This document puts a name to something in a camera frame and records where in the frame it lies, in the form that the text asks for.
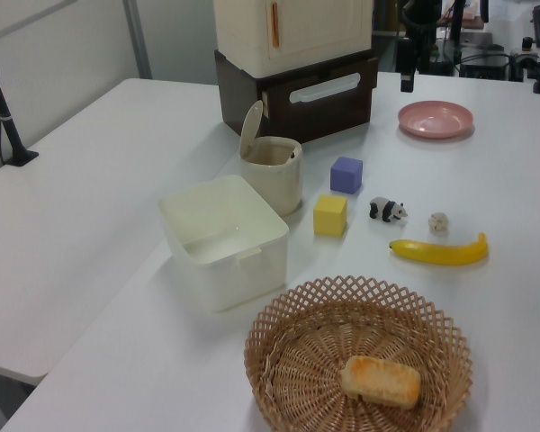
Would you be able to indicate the cream trash can with lid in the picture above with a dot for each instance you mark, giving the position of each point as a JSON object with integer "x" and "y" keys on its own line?
{"x": 274, "y": 184}

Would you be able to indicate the yellow foam cube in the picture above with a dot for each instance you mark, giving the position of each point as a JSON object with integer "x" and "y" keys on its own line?
{"x": 329, "y": 218}

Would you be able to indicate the cream open plastic box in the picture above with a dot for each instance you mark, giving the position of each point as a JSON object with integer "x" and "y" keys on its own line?
{"x": 252, "y": 274}

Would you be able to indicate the purple foam cube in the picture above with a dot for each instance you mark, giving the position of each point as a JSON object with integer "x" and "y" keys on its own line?
{"x": 345, "y": 176}

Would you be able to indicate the toy panda figure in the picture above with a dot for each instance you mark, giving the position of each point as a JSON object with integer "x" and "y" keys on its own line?
{"x": 387, "y": 209}

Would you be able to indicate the dark brown wooden cabinet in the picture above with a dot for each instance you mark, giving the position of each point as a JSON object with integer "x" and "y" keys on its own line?
{"x": 238, "y": 99}

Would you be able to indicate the woven wicker basket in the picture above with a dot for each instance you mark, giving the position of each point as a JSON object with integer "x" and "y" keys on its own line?
{"x": 306, "y": 360}

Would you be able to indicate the yellow toy banana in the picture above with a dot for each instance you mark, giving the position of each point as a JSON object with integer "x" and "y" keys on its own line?
{"x": 436, "y": 254}

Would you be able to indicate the pink plastic plate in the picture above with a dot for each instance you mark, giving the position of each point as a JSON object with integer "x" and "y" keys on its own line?
{"x": 434, "y": 118}

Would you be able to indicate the toy bread loaf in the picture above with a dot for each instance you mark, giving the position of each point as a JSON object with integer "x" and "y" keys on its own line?
{"x": 380, "y": 382}

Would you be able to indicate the black background equipment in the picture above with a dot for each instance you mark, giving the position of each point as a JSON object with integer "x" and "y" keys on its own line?
{"x": 486, "y": 65}

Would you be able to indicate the black camera stand pole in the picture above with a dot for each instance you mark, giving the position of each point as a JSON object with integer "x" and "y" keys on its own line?
{"x": 6, "y": 121}

